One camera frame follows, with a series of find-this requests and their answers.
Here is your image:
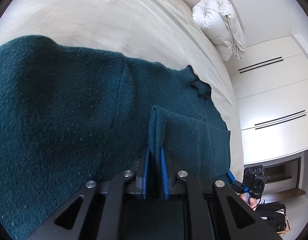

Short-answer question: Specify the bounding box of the dark teal knit sweater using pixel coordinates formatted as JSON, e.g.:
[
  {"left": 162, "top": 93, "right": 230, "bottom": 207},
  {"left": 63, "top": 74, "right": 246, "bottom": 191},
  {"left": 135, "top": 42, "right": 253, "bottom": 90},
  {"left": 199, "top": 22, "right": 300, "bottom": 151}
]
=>
[{"left": 0, "top": 36, "right": 230, "bottom": 239}]

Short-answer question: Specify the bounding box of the person right hand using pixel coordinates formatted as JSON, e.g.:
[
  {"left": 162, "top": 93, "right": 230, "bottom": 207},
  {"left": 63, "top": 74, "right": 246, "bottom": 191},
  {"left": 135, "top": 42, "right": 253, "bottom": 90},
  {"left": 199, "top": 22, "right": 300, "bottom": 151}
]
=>
[{"left": 239, "top": 192, "right": 258, "bottom": 210}]

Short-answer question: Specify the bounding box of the black bag on floor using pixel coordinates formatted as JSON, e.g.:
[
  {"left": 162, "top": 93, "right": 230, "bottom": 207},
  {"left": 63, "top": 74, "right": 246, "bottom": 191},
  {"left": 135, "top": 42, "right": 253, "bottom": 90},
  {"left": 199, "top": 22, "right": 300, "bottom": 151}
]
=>
[{"left": 256, "top": 203, "right": 287, "bottom": 232}]

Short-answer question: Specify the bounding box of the white wardrobe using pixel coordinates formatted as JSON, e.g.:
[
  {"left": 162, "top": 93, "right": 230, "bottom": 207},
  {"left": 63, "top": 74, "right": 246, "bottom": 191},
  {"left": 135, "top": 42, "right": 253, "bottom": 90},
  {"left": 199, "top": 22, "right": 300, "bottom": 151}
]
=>
[{"left": 226, "top": 36, "right": 308, "bottom": 165}]

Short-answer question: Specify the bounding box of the beige bed cover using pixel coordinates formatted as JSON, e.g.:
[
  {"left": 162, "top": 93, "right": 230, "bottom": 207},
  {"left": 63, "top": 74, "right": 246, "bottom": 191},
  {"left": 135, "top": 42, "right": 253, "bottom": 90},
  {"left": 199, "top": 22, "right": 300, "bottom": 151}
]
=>
[{"left": 0, "top": 0, "right": 244, "bottom": 179}]

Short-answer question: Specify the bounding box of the white rolled duvet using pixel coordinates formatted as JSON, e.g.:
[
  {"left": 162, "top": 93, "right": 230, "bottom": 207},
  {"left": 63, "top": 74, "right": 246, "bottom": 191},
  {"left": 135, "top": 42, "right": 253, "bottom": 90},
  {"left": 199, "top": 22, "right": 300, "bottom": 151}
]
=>
[{"left": 192, "top": 0, "right": 246, "bottom": 61}]

